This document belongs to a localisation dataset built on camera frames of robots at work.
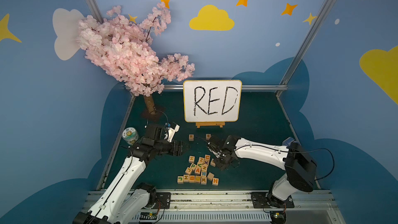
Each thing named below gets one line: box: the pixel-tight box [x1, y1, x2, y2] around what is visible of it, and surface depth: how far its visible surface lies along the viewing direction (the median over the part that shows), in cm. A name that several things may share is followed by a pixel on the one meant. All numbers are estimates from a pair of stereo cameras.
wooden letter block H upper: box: [188, 155, 196, 164], surface depth 87 cm
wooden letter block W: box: [200, 169, 207, 178], surface depth 82 cm
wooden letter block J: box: [177, 175, 184, 185], surface depth 80 cm
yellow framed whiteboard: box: [182, 79, 243, 123], surface depth 95 cm
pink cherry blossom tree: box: [76, 2, 195, 121], surface depth 72 cm
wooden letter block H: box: [211, 177, 220, 187], surface depth 80 cm
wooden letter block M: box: [200, 176, 207, 186], surface depth 80 cm
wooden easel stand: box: [195, 121, 226, 129], surface depth 100 cm
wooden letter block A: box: [194, 166, 202, 176], surface depth 83 cm
